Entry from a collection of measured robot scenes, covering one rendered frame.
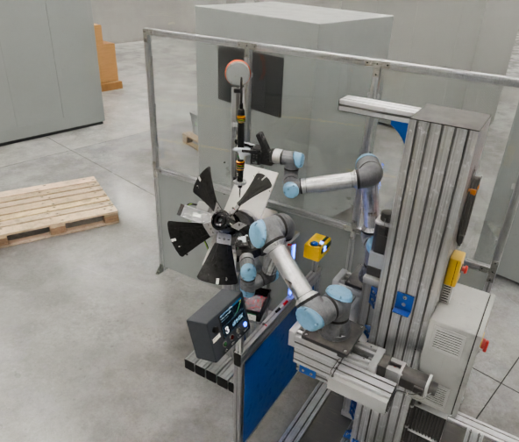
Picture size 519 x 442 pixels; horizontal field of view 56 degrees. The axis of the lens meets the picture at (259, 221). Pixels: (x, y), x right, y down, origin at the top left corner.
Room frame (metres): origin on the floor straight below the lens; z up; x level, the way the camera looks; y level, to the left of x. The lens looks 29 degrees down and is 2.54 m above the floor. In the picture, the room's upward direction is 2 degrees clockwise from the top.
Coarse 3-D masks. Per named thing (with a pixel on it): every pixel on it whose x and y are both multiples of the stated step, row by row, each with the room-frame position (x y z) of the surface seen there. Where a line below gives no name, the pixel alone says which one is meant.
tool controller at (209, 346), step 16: (208, 304) 1.65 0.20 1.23; (224, 304) 1.63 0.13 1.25; (240, 304) 1.69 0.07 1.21; (192, 320) 1.54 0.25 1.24; (208, 320) 1.52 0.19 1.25; (224, 320) 1.58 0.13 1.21; (240, 320) 1.66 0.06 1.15; (192, 336) 1.54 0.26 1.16; (208, 336) 1.50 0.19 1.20; (240, 336) 1.63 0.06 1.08; (208, 352) 1.50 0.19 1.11; (224, 352) 1.53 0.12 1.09
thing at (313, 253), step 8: (312, 240) 2.49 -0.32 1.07; (320, 240) 2.49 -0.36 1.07; (328, 240) 2.50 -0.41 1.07; (304, 248) 2.44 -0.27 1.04; (312, 248) 2.42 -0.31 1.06; (320, 248) 2.40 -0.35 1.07; (328, 248) 2.51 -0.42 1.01; (304, 256) 2.44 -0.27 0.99; (312, 256) 2.41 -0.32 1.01; (320, 256) 2.41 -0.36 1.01
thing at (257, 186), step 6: (258, 174) 2.66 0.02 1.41; (252, 180) 2.65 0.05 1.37; (258, 180) 2.59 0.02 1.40; (264, 180) 2.55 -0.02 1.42; (252, 186) 2.57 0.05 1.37; (258, 186) 2.53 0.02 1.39; (264, 186) 2.50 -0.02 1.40; (270, 186) 2.47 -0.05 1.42; (246, 192) 2.57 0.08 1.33; (252, 192) 2.50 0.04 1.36; (258, 192) 2.47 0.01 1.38; (246, 198) 2.48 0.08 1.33; (240, 204) 2.47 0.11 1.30
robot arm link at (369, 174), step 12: (360, 168) 2.19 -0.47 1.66; (372, 168) 2.18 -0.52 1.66; (288, 180) 2.20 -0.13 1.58; (300, 180) 2.18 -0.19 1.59; (312, 180) 2.17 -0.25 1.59; (324, 180) 2.16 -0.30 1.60; (336, 180) 2.16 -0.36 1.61; (348, 180) 2.15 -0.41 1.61; (360, 180) 2.14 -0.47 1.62; (372, 180) 2.15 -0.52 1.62; (288, 192) 2.14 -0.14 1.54; (300, 192) 2.16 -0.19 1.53; (312, 192) 2.17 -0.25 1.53
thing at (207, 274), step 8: (216, 248) 2.34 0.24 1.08; (224, 248) 2.36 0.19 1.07; (208, 256) 2.30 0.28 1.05; (216, 256) 2.31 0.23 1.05; (224, 256) 2.33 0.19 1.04; (232, 256) 2.35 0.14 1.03; (208, 264) 2.28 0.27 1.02; (216, 264) 2.28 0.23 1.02; (224, 264) 2.30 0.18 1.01; (232, 264) 2.31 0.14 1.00; (200, 272) 2.25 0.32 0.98; (208, 272) 2.25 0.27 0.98; (216, 272) 2.25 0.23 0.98; (224, 272) 2.27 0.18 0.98; (232, 272) 2.28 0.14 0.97; (208, 280) 2.22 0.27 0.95; (216, 280) 2.23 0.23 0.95; (232, 280) 2.24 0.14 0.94
